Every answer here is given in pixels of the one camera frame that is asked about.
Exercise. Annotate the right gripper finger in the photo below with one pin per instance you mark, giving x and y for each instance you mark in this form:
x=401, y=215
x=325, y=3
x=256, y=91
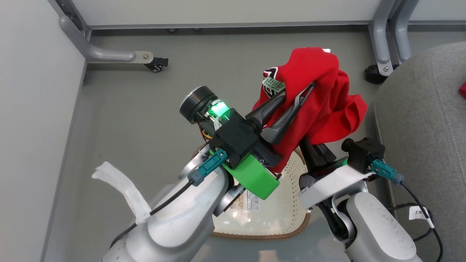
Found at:
x=311, y=154
x=327, y=153

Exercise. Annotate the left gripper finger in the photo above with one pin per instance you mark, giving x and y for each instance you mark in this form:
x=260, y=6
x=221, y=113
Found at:
x=287, y=116
x=265, y=109

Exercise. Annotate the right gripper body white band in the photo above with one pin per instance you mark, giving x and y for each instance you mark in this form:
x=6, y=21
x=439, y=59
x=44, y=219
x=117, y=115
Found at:
x=335, y=183

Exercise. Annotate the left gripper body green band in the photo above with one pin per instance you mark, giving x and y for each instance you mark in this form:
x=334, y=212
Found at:
x=255, y=178

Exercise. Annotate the red basketball jersey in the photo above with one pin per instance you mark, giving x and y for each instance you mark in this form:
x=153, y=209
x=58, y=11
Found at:
x=324, y=105

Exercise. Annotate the red jersey number 23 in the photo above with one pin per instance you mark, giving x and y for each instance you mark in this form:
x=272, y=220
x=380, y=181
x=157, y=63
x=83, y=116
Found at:
x=463, y=91

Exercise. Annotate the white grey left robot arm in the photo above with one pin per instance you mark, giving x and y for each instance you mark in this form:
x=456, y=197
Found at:
x=182, y=222

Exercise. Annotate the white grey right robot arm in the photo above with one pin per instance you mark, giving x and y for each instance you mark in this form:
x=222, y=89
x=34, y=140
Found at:
x=378, y=233

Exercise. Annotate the printed basket label sticker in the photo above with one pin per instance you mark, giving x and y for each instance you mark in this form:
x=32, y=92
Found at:
x=249, y=200

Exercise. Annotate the white plastic laundry basket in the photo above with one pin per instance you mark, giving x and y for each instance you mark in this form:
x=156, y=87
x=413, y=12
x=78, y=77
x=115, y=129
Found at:
x=276, y=211

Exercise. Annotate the black caster wheel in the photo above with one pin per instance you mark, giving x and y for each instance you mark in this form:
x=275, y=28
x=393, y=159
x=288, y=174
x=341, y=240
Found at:
x=156, y=64
x=375, y=74

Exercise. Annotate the grey fabric sofa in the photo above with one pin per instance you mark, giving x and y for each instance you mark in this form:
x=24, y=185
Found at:
x=426, y=145

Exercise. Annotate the white tape strip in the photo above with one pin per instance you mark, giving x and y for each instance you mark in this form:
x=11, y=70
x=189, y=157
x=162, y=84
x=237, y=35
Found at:
x=123, y=189

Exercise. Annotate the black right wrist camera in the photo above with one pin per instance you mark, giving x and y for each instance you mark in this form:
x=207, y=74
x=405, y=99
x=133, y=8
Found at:
x=364, y=153

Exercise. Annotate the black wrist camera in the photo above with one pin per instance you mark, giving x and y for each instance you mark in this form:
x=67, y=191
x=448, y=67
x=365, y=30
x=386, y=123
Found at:
x=364, y=153
x=235, y=138

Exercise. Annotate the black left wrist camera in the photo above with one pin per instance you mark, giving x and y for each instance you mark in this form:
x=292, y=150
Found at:
x=235, y=138

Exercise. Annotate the grey metal frame rail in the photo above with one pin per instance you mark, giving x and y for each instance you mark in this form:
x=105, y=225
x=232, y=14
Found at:
x=233, y=25

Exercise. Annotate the grey metal frame leg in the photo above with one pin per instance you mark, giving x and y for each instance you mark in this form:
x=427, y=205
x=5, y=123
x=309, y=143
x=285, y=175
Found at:
x=404, y=32
x=382, y=40
x=105, y=54

